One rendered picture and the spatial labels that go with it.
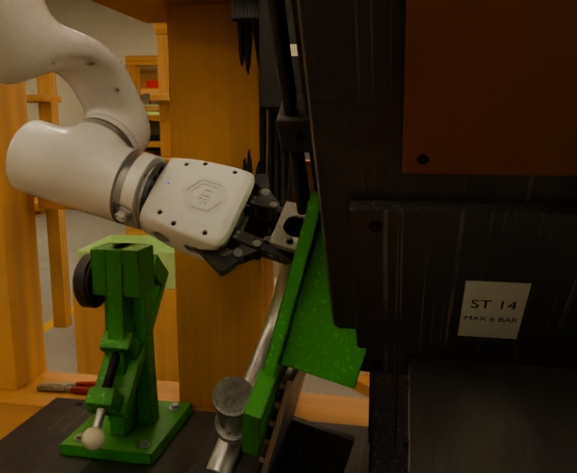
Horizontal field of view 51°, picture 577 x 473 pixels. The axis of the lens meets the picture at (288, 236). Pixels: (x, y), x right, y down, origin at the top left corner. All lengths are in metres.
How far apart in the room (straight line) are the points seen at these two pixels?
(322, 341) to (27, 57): 0.37
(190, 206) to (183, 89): 0.33
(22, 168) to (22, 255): 0.45
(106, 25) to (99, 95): 10.89
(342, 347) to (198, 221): 0.20
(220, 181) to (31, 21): 0.23
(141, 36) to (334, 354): 10.91
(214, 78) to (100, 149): 0.29
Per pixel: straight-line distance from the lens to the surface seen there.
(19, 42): 0.61
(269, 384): 0.54
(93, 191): 0.66
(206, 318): 0.96
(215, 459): 0.65
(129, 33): 11.44
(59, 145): 0.69
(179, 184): 0.65
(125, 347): 0.83
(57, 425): 0.97
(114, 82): 0.72
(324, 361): 0.54
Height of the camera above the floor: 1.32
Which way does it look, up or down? 10 degrees down
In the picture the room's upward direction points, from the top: straight up
